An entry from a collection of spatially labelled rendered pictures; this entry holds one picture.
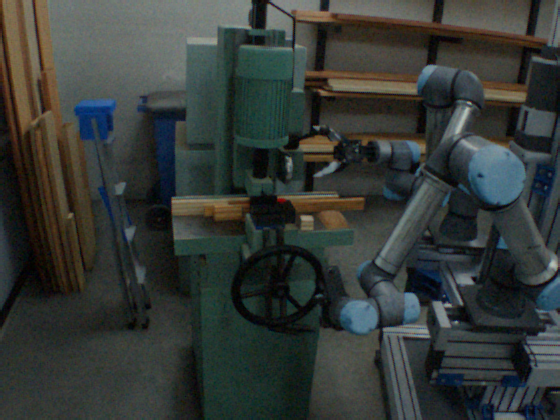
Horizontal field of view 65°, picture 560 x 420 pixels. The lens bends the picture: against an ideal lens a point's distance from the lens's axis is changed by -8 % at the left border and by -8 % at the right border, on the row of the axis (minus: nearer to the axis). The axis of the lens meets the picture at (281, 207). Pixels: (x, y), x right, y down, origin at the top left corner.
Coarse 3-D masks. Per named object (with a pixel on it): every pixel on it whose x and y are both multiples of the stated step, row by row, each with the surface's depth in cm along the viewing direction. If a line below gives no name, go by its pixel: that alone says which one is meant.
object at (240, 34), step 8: (240, 32) 156; (272, 32) 159; (240, 40) 158; (248, 40) 158; (272, 40) 160; (232, 104) 167; (232, 112) 168; (232, 120) 169; (232, 128) 170; (232, 136) 171; (232, 144) 172; (232, 152) 173
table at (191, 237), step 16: (176, 224) 155; (192, 224) 156; (208, 224) 156; (224, 224) 157; (240, 224) 158; (320, 224) 162; (176, 240) 146; (192, 240) 147; (208, 240) 148; (224, 240) 150; (240, 240) 151; (304, 240) 157; (320, 240) 158; (336, 240) 160; (352, 240) 162; (288, 256) 147
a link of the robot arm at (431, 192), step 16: (448, 144) 105; (432, 160) 110; (432, 176) 109; (448, 176) 108; (416, 192) 113; (432, 192) 110; (448, 192) 112; (416, 208) 112; (432, 208) 112; (400, 224) 115; (416, 224) 113; (400, 240) 115; (416, 240) 115; (384, 256) 117; (400, 256) 116; (368, 272) 120; (384, 272) 117; (368, 288) 117
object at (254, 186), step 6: (246, 174) 167; (246, 180) 167; (252, 180) 159; (258, 180) 159; (264, 180) 159; (270, 180) 160; (246, 186) 168; (252, 186) 157; (258, 186) 158; (264, 186) 158; (270, 186) 159; (252, 192) 158; (258, 192) 159; (264, 192) 159; (270, 192) 160
